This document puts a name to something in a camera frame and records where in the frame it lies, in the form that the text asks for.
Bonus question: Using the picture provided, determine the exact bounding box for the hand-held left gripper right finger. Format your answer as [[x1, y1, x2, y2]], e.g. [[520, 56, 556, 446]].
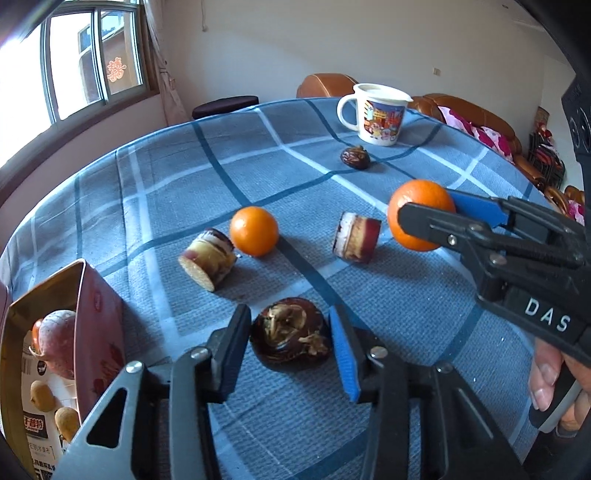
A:
[[329, 307, 527, 480]]

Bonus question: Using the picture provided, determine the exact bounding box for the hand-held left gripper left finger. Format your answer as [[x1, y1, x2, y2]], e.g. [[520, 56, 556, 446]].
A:
[[53, 304, 252, 480]]

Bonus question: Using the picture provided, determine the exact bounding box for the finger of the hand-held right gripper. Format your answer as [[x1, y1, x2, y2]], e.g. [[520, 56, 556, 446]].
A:
[[450, 189, 583, 264], [398, 203, 583, 301]]

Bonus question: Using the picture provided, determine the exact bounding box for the orange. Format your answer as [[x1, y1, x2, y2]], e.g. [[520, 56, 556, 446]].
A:
[[229, 206, 280, 257], [388, 180, 457, 252]]

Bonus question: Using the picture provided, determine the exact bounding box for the dark mangosteen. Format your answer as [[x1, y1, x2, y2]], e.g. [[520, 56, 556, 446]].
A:
[[249, 298, 333, 370]]

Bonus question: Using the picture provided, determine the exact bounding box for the cake slice piece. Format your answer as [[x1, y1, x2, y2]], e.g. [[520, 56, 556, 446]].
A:
[[332, 211, 382, 264]]

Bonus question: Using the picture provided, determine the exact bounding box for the dark brown date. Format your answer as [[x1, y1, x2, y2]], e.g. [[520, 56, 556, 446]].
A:
[[340, 145, 371, 171]]

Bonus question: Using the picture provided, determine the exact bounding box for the pink metal tin box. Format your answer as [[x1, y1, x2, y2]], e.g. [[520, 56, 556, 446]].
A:
[[0, 258, 125, 480]]

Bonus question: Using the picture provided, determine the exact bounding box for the purple passion fruit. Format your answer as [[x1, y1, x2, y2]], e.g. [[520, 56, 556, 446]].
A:
[[37, 310, 77, 380]]

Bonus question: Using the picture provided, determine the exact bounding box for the small yellow fruit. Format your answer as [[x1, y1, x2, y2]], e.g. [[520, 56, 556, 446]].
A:
[[30, 382, 56, 411], [54, 406, 80, 441]]

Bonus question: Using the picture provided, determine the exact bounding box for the person's right hand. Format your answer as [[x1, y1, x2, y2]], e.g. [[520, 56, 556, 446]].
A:
[[529, 342, 591, 437]]

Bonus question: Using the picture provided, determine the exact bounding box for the brown leather sofa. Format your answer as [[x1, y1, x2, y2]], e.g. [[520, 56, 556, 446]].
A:
[[409, 93, 546, 190]]

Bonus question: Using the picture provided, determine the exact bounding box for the brown leather armchair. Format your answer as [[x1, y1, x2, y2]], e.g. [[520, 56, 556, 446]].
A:
[[545, 185, 585, 222], [296, 73, 360, 99]]

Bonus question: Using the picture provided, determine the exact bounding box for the dark rack with red items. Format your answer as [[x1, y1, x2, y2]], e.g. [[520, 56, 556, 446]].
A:
[[526, 107, 566, 185]]

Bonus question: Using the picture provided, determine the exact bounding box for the white printed mug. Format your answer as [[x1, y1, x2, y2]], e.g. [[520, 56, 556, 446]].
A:
[[337, 83, 413, 147]]

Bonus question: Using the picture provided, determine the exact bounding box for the printed paper leaflet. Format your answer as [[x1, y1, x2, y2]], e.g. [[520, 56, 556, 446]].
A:
[[21, 351, 81, 480]]

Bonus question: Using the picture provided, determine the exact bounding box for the dark round stool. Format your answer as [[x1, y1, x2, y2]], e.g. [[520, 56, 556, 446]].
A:
[[192, 95, 259, 121]]

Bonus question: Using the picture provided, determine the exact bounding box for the pink curtain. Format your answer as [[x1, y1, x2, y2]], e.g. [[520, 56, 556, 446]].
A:
[[139, 0, 195, 125]]

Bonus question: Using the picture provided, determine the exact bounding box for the sliding glass window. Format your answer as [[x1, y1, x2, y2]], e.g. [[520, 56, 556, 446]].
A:
[[0, 0, 158, 185]]

